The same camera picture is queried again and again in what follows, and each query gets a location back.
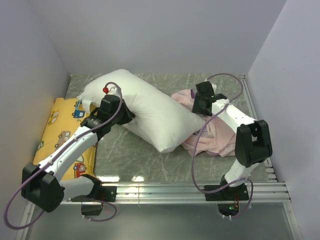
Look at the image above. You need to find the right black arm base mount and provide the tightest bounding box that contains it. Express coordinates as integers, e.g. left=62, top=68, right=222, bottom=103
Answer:
left=205, top=183, right=253, bottom=220

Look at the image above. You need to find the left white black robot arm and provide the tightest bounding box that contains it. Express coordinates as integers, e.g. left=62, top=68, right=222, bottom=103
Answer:
left=21, top=94, right=135, bottom=213

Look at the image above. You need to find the front aluminium rail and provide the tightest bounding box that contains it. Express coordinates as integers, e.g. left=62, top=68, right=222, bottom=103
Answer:
left=59, top=181, right=292, bottom=206

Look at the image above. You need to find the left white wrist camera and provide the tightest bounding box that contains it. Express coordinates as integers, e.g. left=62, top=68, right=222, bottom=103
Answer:
left=102, top=85, right=121, bottom=97

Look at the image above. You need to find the aluminium rail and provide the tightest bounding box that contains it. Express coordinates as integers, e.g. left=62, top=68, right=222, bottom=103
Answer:
left=59, top=181, right=292, bottom=206
left=239, top=75, right=279, bottom=183

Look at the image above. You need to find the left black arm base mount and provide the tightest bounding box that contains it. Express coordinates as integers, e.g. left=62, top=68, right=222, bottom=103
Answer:
left=70, top=186, right=118, bottom=218

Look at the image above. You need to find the white pillow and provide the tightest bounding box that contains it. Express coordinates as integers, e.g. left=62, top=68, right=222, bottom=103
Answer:
left=77, top=69, right=205, bottom=153

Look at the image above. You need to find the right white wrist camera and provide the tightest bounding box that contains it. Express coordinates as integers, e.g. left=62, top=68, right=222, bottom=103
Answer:
left=207, top=80, right=217, bottom=94

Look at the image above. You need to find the yellow car print pillow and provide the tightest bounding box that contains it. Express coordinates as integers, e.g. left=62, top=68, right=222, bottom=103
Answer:
left=33, top=98, right=96, bottom=180

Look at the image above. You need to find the right side aluminium rail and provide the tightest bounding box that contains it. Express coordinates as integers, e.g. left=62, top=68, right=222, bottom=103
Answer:
left=239, top=75, right=279, bottom=183

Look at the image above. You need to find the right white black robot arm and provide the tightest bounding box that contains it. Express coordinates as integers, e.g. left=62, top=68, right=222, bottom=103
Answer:
left=191, top=81, right=273, bottom=200

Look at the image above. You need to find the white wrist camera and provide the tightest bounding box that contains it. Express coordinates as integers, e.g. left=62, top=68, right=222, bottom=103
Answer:
left=207, top=80, right=217, bottom=94
left=102, top=85, right=121, bottom=97

